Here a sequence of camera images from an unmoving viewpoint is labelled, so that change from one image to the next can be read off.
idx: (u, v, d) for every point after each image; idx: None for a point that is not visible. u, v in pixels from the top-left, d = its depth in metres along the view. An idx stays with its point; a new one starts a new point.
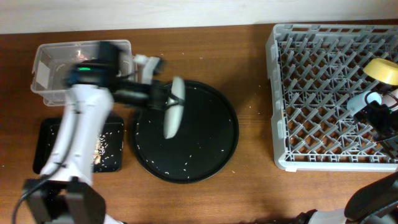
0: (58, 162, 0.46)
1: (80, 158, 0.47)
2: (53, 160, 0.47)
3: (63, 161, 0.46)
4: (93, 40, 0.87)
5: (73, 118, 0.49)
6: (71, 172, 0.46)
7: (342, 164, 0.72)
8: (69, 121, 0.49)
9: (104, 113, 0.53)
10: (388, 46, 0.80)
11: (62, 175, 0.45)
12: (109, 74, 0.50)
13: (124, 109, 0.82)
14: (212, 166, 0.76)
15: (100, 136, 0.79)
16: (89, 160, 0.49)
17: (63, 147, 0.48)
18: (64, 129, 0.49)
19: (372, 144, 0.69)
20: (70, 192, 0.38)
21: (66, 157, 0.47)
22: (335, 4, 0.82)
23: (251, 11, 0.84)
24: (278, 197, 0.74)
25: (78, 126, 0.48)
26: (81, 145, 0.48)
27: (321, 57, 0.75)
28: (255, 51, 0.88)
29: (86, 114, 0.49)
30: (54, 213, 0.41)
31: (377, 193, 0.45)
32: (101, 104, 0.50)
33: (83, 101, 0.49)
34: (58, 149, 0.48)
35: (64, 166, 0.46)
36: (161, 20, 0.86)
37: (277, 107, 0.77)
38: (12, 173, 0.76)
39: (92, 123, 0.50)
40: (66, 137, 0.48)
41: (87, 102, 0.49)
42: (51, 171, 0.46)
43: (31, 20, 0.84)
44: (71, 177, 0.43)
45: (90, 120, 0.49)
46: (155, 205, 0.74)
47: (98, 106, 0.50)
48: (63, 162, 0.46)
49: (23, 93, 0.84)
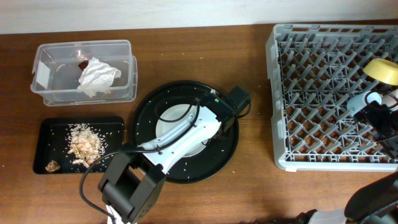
0: (157, 146, 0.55)
1: (173, 155, 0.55)
2: (153, 142, 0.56)
3: (161, 147, 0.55)
4: (93, 40, 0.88)
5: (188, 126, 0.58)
6: (164, 160, 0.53)
7: (342, 164, 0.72)
8: (184, 127, 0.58)
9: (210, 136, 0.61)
10: (388, 46, 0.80)
11: (153, 158, 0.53)
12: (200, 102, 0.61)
13: (124, 109, 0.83)
14: (212, 166, 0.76)
15: (101, 136, 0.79)
16: (176, 160, 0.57)
17: (168, 139, 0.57)
18: (176, 128, 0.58)
19: (372, 144, 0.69)
20: (150, 178, 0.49)
21: (165, 146, 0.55)
22: (335, 4, 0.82)
23: (251, 11, 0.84)
24: (277, 197, 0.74)
25: (188, 134, 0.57)
26: (178, 147, 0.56)
27: (321, 57, 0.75)
28: (255, 51, 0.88)
29: (199, 129, 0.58)
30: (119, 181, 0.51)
31: (379, 192, 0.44)
32: (213, 130, 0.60)
33: (202, 118, 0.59)
34: (164, 138, 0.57)
35: (160, 153, 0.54)
36: (161, 20, 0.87)
37: (277, 107, 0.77)
38: (12, 172, 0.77)
39: (193, 139, 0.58)
40: (173, 135, 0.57)
41: (204, 121, 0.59)
42: (148, 149, 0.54)
43: (32, 20, 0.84)
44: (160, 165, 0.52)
45: (197, 135, 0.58)
46: (155, 205, 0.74)
47: (211, 129, 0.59)
48: (160, 149, 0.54)
49: (23, 93, 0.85)
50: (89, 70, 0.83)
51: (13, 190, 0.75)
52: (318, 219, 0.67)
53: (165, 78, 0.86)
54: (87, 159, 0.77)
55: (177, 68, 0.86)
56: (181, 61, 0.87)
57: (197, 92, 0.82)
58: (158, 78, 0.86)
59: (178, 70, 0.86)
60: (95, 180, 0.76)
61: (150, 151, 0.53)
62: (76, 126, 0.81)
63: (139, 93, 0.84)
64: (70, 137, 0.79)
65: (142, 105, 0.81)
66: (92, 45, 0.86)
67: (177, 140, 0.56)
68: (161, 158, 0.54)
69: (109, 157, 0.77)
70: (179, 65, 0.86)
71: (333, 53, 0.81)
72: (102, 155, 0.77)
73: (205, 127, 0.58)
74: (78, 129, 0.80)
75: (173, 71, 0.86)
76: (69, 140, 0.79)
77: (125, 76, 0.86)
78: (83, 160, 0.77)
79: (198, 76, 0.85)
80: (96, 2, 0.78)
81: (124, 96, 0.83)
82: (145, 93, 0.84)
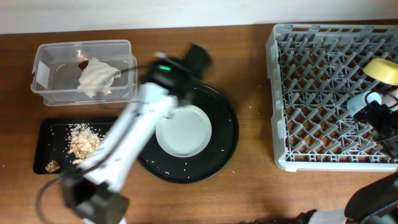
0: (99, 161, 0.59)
1: (119, 161, 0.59)
2: (99, 155, 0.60)
3: (102, 162, 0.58)
4: (93, 40, 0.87)
5: (130, 119, 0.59)
6: (111, 170, 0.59)
7: (342, 164, 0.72)
8: (124, 123, 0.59)
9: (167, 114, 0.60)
10: (388, 46, 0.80)
11: (97, 172, 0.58)
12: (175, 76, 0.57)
13: (124, 109, 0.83)
14: (212, 166, 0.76)
15: (101, 137, 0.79)
16: (128, 157, 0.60)
17: (107, 149, 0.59)
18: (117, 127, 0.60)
19: (372, 144, 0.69)
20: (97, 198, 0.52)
21: (106, 159, 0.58)
22: (335, 4, 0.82)
23: (251, 11, 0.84)
24: (277, 197, 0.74)
25: (123, 130, 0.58)
26: (120, 150, 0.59)
27: (321, 57, 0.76)
28: (255, 51, 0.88)
29: (145, 117, 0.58)
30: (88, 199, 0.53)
31: (378, 192, 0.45)
32: (164, 108, 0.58)
33: (147, 104, 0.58)
34: (106, 147, 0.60)
35: (103, 167, 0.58)
36: (161, 20, 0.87)
37: (277, 107, 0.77)
38: (12, 172, 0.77)
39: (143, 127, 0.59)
40: (115, 136, 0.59)
41: (150, 106, 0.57)
42: (92, 166, 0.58)
43: (32, 20, 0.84)
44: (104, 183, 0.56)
45: (143, 125, 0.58)
46: (155, 205, 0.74)
47: (160, 109, 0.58)
48: (103, 162, 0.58)
49: (23, 93, 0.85)
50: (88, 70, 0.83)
51: (12, 189, 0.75)
52: (318, 219, 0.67)
53: None
54: None
55: None
56: None
57: None
58: None
59: None
60: None
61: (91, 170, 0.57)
62: (76, 126, 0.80)
63: None
64: (70, 137, 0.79)
65: None
66: (92, 46, 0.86)
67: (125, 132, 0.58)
68: (105, 169, 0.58)
69: None
70: None
71: (333, 53, 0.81)
72: None
73: (153, 110, 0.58)
74: (78, 129, 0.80)
75: None
76: (68, 140, 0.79)
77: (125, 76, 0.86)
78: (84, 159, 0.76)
79: None
80: (96, 2, 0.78)
81: (124, 96, 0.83)
82: None
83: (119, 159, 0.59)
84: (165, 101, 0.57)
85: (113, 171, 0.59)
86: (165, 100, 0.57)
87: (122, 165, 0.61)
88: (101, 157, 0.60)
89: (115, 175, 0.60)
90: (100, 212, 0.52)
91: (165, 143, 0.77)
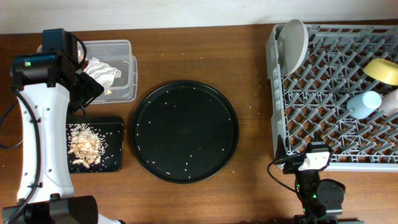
0: (31, 183, 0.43)
1: (54, 172, 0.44)
2: (23, 182, 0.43)
3: (36, 180, 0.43)
4: (93, 40, 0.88)
5: (30, 128, 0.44)
6: (48, 189, 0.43)
7: (343, 163, 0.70)
8: (28, 132, 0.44)
9: (66, 106, 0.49)
10: (388, 47, 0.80)
11: (40, 196, 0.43)
12: (56, 59, 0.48)
13: (124, 109, 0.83)
14: (212, 166, 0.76)
15: (101, 136, 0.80)
16: (64, 163, 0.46)
17: (30, 165, 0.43)
18: (25, 140, 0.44)
19: (391, 144, 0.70)
20: (56, 208, 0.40)
21: (38, 174, 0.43)
22: (334, 5, 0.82)
23: (251, 11, 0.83)
24: (277, 197, 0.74)
25: (40, 135, 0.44)
26: (51, 158, 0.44)
27: (321, 57, 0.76)
28: (254, 51, 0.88)
29: (46, 121, 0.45)
30: (58, 213, 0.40)
31: None
32: (59, 103, 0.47)
33: (38, 106, 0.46)
34: (26, 168, 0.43)
35: (40, 185, 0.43)
36: (163, 20, 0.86)
37: (277, 107, 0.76)
38: (12, 172, 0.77)
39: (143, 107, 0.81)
40: (32, 150, 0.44)
41: (43, 107, 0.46)
42: (28, 195, 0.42)
43: (32, 20, 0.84)
44: (52, 195, 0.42)
45: (51, 127, 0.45)
46: (155, 205, 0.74)
47: (57, 106, 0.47)
48: (37, 182, 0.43)
49: None
50: (88, 70, 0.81)
51: (12, 189, 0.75)
52: None
53: (164, 78, 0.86)
54: (87, 159, 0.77)
55: (176, 68, 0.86)
56: (181, 61, 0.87)
57: (196, 92, 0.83)
58: (158, 78, 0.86)
59: (178, 70, 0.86)
60: (94, 180, 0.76)
61: (30, 195, 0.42)
62: (76, 126, 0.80)
63: (138, 93, 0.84)
64: (70, 137, 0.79)
65: (142, 105, 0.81)
66: (92, 46, 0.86)
67: (58, 145, 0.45)
68: None
69: (109, 157, 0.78)
70: (179, 64, 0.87)
71: (333, 53, 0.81)
72: (102, 155, 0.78)
73: (51, 119, 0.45)
74: (78, 129, 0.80)
75: (173, 71, 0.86)
76: (68, 140, 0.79)
77: (125, 77, 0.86)
78: (83, 160, 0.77)
79: (197, 76, 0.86)
80: (96, 2, 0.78)
81: (124, 96, 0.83)
82: (145, 93, 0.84)
83: (50, 170, 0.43)
84: (50, 94, 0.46)
85: (52, 182, 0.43)
86: (56, 89, 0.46)
87: (64, 172, 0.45)
88: (32, 177, 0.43)
89: (63, 181, 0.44)
90: (77, 202, 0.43)
91: (172, 132, 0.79)
